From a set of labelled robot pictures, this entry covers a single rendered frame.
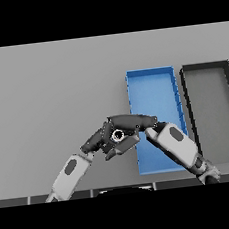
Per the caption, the blue bin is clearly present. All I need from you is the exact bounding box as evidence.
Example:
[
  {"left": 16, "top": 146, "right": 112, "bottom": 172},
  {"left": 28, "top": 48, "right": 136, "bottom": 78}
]
[{"left": 124, "top": 64, "right": 193, "bottom": 176}]

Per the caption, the dark grey bin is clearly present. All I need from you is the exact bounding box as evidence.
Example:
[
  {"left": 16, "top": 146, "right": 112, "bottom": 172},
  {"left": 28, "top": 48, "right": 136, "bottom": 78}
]
[{"left": 177, "top": 59, "right": 229, "bottom": 169}]

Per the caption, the blue pipe with pale ring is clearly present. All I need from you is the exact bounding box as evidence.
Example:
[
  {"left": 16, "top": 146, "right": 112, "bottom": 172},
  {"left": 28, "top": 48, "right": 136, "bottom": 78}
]
[{"left": 109, "top": 127, "right": 127, "bottom": 144}]

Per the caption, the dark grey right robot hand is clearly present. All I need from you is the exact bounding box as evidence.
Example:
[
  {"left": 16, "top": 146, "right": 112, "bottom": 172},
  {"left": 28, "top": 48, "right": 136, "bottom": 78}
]
[{"left": 100, "top": 109, "right": 171, "bottom": 162}]

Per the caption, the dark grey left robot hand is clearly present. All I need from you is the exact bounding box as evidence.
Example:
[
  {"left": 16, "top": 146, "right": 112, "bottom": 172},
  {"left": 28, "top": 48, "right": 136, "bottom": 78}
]
[{"left": 76, "top": 119, "right": 119, "bottom": 158}]

